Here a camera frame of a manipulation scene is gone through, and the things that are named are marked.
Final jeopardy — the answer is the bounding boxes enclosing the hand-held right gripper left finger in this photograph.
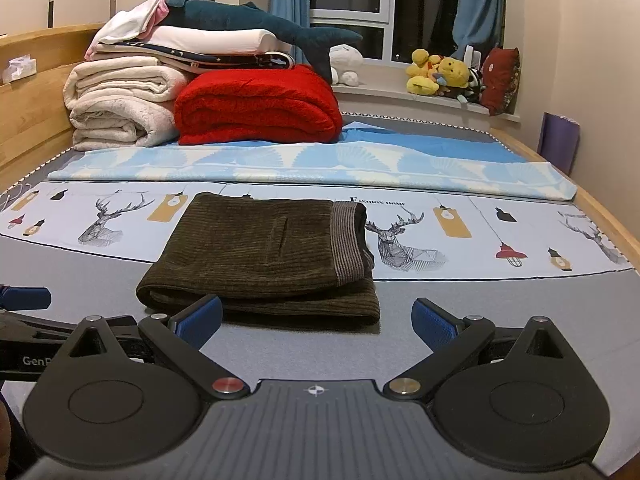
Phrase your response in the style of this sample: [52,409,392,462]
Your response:
[62,295,251,401]

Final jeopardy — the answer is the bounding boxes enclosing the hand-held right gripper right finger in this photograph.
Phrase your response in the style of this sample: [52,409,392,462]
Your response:
[382,297,576,401]

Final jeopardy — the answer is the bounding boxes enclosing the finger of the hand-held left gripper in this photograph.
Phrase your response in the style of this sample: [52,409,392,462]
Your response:
[0,286,52,311]
[0,311,76,345]

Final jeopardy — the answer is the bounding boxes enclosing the brown corduroy pants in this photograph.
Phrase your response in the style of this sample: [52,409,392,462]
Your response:
[136,192,381,333]

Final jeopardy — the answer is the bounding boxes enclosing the light blue leaf-print sheet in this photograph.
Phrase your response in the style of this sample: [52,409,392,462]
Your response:
[47,127,578,202]

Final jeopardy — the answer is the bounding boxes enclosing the cream folded blanket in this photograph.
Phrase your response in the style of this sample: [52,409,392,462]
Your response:
[64,56,193,152]

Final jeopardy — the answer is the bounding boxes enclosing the red folded blanket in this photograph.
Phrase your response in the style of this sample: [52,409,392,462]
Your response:
[174,64,344,147]

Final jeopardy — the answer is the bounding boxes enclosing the purple bag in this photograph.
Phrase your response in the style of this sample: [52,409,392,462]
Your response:
[540,112,581,177]

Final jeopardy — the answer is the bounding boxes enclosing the tissue pack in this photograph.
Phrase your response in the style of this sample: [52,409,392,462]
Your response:
[2,55,37,83]

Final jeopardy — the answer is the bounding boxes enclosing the white window sill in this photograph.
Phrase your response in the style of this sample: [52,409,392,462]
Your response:
[332,57,521,126]

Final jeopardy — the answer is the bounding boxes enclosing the red patterned cushion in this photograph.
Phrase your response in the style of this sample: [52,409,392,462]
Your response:
[480,47,521,117]

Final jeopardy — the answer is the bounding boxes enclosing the yellow duck plush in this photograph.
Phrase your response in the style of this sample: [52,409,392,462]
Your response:
[406,49,446,97]

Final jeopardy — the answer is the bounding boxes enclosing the yellow bear plush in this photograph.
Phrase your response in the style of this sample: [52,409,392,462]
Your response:
[434,56,472,90]

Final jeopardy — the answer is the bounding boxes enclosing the white plush toy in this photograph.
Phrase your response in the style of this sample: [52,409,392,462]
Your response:
[327,44,364,86]

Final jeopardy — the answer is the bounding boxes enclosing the white folded duvet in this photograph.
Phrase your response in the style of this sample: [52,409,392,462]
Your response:
[145,25,293,57]

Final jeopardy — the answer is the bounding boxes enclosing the white and pink cloth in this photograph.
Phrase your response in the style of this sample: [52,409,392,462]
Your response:
[85,0,168,59]

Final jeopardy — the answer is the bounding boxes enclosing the blue shark plush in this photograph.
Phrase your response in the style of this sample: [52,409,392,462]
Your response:
[160,0,363,86]

